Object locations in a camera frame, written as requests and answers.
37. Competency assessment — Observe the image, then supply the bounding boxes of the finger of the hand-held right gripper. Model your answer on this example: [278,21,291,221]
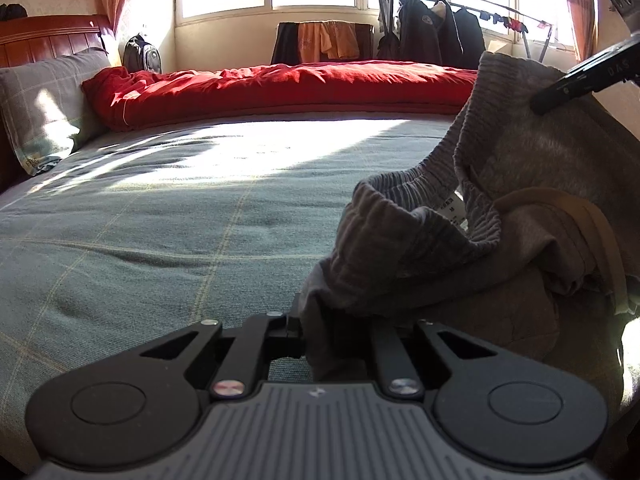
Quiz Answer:
[530,40,640,116]

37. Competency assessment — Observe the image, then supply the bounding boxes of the red quilt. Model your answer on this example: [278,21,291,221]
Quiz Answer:
[81,60,480,132]

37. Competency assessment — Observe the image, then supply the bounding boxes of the orange draped cloth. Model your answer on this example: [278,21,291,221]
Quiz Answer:
[298,21,361,65]

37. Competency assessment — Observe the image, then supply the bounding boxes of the grey sweatpants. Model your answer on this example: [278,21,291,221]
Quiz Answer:
[300,51,640,411]

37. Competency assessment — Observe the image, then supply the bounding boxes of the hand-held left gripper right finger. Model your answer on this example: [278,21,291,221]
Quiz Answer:
[367,317,495,402]

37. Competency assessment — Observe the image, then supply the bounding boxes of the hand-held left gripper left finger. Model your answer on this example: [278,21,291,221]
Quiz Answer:
[140,304,307,402]

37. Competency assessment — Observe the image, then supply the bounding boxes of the metal clothes rack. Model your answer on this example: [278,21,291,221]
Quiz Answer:
[385,0,558,63]

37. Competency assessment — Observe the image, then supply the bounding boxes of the wooden headboard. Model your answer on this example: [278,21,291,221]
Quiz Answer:
[0,14,117,68]

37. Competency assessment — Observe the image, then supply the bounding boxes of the black backpack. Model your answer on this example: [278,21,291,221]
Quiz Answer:
[122,34,163,75]

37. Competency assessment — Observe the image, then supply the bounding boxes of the black jacket with round badge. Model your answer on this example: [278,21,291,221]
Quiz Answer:
[398,0,443,66]

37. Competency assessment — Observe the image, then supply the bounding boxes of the dark hanging bag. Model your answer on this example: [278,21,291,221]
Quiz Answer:
[376,0,401,61]

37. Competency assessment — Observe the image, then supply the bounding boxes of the black draped cloth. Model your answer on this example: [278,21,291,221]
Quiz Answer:
[271,22,301,66]

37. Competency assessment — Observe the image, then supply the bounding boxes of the grey plaid pillow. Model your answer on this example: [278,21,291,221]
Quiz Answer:
[0,47,112,177]

